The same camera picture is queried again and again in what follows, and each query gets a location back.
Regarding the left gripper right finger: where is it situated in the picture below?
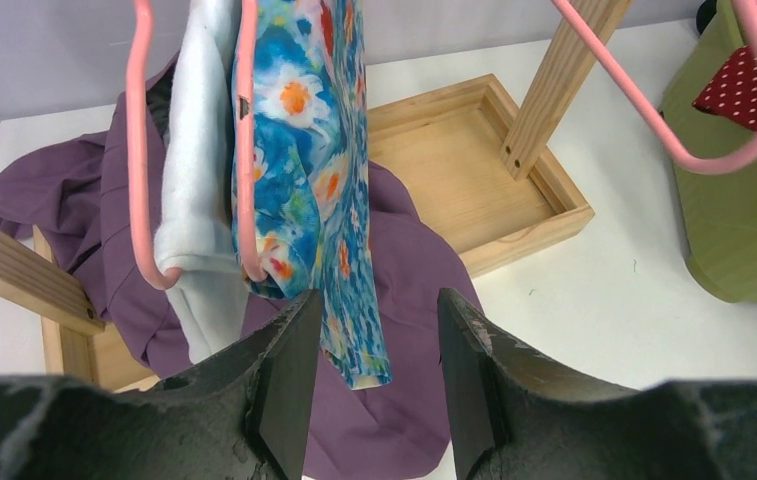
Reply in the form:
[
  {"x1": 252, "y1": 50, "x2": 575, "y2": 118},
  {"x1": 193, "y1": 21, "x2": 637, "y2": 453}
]
[{"x1": 438, "y1": 288, "x2": 630, "y2": 479}]

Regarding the red polka dot skirt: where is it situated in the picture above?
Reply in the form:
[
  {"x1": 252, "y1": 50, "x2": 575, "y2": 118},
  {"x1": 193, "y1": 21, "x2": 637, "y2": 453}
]
[{"x1": 692, "y1": 46, "x2": 757, "y2": 131}]

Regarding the wooden clothes rack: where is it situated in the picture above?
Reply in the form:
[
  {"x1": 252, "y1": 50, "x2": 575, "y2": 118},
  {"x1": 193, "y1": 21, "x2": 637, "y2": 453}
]
[{"x1": 0, "y1": 0, "x2": 635, "y2": 393}]

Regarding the blue floral garment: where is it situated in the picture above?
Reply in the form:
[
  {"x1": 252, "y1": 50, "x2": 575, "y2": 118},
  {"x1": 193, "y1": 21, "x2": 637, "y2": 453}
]
[{"x1": 241, "y1": 1, "x2": 392, "y2": 390}]

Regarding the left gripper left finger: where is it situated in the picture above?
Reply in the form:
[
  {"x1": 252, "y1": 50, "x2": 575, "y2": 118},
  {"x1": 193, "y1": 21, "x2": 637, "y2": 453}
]
[{"x1": 152, "y1": 290, "x2": 321, "y2": 479}]

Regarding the green plastic basket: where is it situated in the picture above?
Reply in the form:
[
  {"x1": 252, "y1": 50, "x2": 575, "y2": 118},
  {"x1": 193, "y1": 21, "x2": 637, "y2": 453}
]
[{"x1": 660, "y1": 1, "x2": 757, "y2": 304}]

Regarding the white garment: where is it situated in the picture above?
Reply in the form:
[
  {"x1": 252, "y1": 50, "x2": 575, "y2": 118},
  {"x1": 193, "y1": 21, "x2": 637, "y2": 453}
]
[{"x1": 154, "y1": 0, "x2": 248, "y2": 363}]

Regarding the pink hanger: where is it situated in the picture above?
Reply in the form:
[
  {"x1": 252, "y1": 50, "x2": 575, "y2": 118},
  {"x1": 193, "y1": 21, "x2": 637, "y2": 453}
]
[
  {"x1": 234, "y1": 0, "x2": 267, "y2": 282},
  {"x1": 125, "y1": 0, "x2": 182, "y2": 291},
  {"x1": 555, "y1": 1, "x2": 757, "y2": 174}
]

